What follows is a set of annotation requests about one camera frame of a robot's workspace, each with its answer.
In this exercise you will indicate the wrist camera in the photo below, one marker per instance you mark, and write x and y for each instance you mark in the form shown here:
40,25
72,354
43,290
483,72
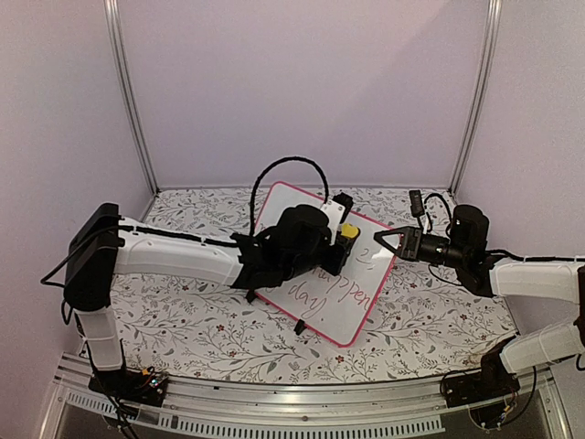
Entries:
417,209
336,209

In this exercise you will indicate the left aluminium frame post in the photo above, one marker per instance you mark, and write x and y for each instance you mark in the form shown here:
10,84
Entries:
121,65

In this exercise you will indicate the right aluminium frame post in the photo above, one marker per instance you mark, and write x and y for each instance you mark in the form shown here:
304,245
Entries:
491,29

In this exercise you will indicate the yellow bone-shaped eraser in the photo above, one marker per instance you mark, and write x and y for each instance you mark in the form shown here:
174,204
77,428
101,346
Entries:
350,231

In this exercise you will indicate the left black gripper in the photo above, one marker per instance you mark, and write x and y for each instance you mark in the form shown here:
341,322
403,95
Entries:
344,251

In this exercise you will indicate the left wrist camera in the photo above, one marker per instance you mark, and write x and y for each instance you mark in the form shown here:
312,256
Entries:
336,209

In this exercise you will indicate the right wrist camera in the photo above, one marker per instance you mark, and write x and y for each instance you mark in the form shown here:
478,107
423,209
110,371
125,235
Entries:
417,209

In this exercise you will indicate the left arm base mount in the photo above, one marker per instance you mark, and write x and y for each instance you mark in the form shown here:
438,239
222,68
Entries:
147,386

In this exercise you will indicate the aluminium frame post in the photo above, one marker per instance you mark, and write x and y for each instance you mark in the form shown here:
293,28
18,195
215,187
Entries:
121,65
491,29

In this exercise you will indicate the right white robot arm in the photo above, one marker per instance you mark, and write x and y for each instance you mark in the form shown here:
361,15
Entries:
500,273

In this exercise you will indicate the rear aluminium table rail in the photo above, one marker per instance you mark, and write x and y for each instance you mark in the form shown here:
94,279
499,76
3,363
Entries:
307,186

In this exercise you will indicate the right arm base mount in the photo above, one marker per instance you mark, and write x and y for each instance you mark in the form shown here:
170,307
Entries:
467,387

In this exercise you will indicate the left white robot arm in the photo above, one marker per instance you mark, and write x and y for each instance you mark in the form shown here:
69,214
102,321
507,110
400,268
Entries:
304,238

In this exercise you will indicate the front aluminium rail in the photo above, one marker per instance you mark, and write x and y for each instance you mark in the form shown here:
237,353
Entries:
195,408

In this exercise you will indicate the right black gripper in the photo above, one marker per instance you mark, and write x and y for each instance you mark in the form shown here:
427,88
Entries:
406,249

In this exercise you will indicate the pink-framed whiteboard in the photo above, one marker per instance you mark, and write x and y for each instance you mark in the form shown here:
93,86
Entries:
337,307

